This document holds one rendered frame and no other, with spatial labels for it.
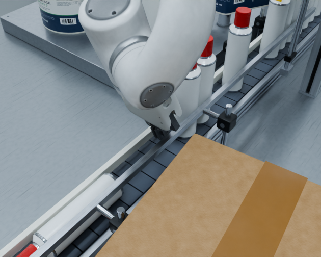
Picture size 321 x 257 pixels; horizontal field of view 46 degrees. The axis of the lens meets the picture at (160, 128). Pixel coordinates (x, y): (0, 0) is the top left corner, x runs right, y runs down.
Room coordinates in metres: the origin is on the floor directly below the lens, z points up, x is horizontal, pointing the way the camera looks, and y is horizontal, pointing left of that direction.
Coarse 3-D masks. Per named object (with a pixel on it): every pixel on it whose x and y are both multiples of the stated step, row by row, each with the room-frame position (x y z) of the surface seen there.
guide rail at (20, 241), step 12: (252, 48) 0.90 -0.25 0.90; (216, 72) 0.78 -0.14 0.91; (144, 132) 0.56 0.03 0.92; (132, 144) 0.53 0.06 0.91; (120, 156) 0.50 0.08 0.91; (108, 168) 0.47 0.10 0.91; (96, 180) 0.44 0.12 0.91; (72, 192) 0.41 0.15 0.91; (60, 204) 0.38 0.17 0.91; (48, 216) 0.36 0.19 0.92; (36, 228) 0.34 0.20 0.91; (12, 240) 0.32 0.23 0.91; (24, 240) 0.32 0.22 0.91; (0, 252) 0.29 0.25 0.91; (12, 252) 0.30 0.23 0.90
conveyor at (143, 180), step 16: (320, 16) 1.14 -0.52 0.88; (304, 32) 1.04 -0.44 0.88; (256, 48) 0.94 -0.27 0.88; (288, 48) 0.94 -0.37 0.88; (272, 64) 0.86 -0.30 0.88; (256, 80) 0.79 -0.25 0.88; (224, 96) 0.72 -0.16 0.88; (240, 96) 0.72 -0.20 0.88; (208, 128) 0.61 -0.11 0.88; (144, 144) 0.56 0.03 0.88; (176, 144) 0.56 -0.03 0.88; (128, 160) 0.52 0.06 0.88; (160, 160) 0.52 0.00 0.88; (144, 176) 0.47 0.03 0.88; (128, 192) 0.44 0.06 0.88; (144, 192) 0.44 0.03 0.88; (112, 208) 0.40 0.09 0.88; (128, 208) 0.40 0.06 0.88; (96, 224) 0.37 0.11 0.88; (80, 240) 0.34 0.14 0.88; (64, 256) 0.31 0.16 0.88
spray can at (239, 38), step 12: (240, 12) 0.75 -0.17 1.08; (240, 24) 0.75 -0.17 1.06; (228, 36) 0.76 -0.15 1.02; (240, 36) 0.74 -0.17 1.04; (228, 48) 0.75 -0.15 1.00; (240, 48) 0.74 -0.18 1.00; (228, 60) 0.75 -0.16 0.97; (240, 60) 0.74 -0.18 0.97; (228, 72) 0.74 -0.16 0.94; (240, 84) 0.74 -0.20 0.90
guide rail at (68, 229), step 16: (288, 32) 0.89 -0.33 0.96; (272, 48) 0.82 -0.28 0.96; (256, 64) 0.76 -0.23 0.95; (160, 144) 0.48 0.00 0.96; (144, 160) 0.44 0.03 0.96; (128, 176) 0.41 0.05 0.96; (112, 192) 0.38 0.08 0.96; (80, 224) 0.32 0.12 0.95; (48, 240) 0.29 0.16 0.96; (64, 240) 0.30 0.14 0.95; (32, 256) 0.26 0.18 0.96
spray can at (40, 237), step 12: (108, 180) 0.42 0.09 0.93; (84, 192) 0.40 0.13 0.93; (96, 192) 0.40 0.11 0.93; (120, 192) 0.41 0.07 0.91; (72, 204) 0.37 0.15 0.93; (84, 204) 0.37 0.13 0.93; (108, 204) 0.39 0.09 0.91; (60, 216) 0.35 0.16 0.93; (72, 216) 0.35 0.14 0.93; (96, 216) 0.37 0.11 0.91; (48, 228) 0.33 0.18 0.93; (60, 228) 0.33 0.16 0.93; (84, 228) 0.34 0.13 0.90; (36, 240) 0.31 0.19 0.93; (72, 240) 0.32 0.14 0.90; (24, 252) 0.29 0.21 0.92; (60, 252) 0.30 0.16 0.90
